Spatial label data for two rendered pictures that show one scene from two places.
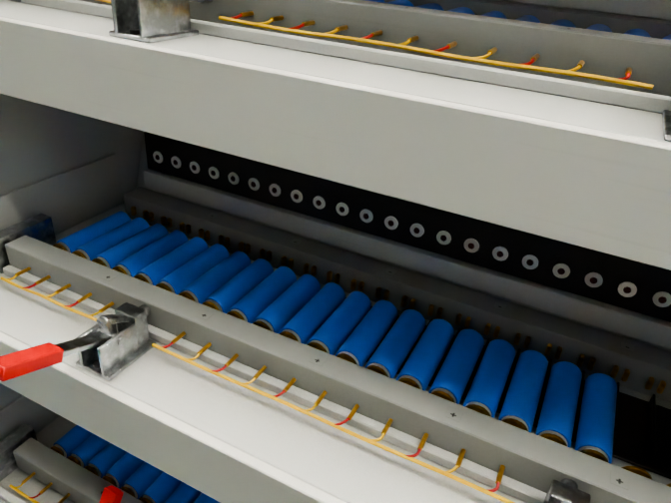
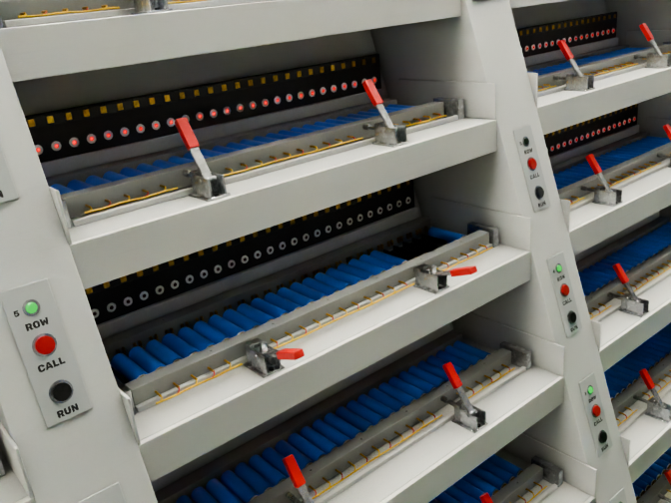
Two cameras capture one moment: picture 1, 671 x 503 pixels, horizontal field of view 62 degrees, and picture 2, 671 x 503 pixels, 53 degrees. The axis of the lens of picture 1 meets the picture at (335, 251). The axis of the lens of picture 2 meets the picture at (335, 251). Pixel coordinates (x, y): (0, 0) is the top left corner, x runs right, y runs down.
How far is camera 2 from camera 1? 0.68 m
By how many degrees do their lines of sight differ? 56
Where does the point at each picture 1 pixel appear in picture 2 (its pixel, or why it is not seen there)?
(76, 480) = not seen: outside the picture
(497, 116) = (363, 159)
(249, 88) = (288, 190)
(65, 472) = not seen: outside the picture
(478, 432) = (387, 275)
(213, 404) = (321, 341)
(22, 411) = not seen: outside the picture
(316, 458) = (367, 320)
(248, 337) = (300, 313)
